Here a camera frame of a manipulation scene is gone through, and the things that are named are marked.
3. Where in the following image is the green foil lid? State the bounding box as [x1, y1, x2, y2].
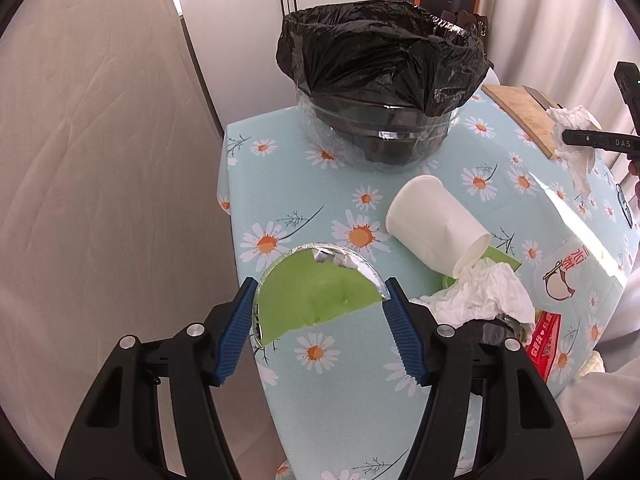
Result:
[251, 242, 386, 348]

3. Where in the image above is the daisy print tablecloth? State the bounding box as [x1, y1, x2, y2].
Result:
[217, 85, 640, 480]

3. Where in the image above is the beige curtain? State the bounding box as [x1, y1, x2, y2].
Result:
[0, 0, 236, 480]

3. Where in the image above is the trash bin with black bag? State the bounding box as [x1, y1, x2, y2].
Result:
[276, 2, 493, 175]

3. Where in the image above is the white paper cup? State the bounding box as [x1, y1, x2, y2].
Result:
[385, 175, 492, 281]

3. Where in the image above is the green packet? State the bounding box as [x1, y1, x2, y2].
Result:
[440, 246, 522, 291]

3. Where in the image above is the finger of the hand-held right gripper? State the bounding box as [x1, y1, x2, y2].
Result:
[561, 129, 640, 155]

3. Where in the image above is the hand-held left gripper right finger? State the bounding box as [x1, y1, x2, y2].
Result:
[382, 276, 586, 480]

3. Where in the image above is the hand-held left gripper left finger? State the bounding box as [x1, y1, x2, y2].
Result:
[55, 276, 261, 480]

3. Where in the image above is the white tissue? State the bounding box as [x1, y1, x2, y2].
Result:
[546, 105, 603, 195]
[410, 259, 536, 326]

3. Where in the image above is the wooden board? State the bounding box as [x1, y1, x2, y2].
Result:
[481, 83, 598, 161]

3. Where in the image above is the white curtain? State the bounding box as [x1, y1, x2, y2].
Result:
[482, 0, 640, 133]

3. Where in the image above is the clear printed plastic bag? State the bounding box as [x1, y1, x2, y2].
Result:
[532, 245, 626, 321]

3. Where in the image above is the red packet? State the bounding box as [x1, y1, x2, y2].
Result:
[525, 310, 563, 383]

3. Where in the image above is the grey metal blade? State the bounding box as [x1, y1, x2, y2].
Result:
[522, 85, 561, 111]

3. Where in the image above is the white cloth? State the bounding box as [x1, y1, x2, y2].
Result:
[550, 350, 640, 461]

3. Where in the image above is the white cabinet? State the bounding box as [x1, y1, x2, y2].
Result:
[165, 0, 386, 131]

